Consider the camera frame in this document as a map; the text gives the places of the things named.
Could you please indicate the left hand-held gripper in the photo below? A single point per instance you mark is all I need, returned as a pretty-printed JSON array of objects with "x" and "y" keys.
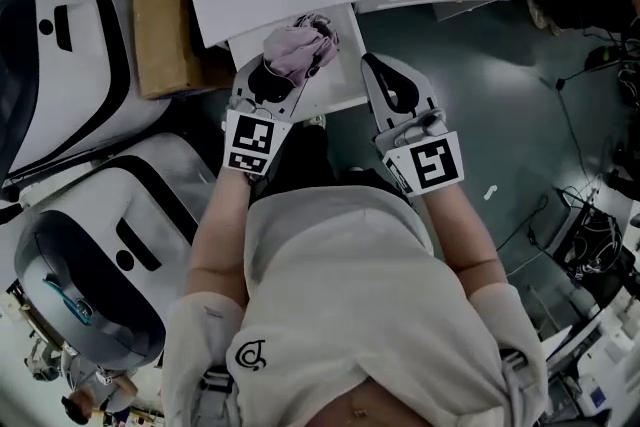
[{"x": 252, "y": 137}]

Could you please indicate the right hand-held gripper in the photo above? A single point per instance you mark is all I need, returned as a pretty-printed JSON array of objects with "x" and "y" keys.
[{"x": 430, "y": 162}]

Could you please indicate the white drawer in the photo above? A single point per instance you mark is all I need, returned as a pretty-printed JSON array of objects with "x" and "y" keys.
[{"x": 345, "y": 65}]

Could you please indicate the person's right forearm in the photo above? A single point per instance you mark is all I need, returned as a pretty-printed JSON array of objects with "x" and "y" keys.
[{"x": 460, "y": 240}]

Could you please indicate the person's left forearm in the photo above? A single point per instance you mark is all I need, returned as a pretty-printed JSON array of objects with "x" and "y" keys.
[{"x": 220, "y": 235}]

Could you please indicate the person's black trousers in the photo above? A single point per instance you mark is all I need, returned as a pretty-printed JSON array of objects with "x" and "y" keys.
[{"x": 310, "y": 160}]

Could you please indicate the person's light shoe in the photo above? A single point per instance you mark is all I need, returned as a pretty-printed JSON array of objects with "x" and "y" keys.
[{"x": 315, "y": 120}]

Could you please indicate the small white floor scrap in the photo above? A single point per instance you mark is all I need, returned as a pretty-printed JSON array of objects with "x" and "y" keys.
[{"x": 490, "y": 192}]

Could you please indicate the brown cardboard box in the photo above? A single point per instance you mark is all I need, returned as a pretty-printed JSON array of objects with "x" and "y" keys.
[{"x": 160, "y": 15}]

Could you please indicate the white black-striped machine housing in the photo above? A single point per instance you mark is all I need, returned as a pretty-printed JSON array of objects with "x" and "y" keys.
[
  {"x": 125, "y": 235},
  {"x": 75, "y": 80}
]

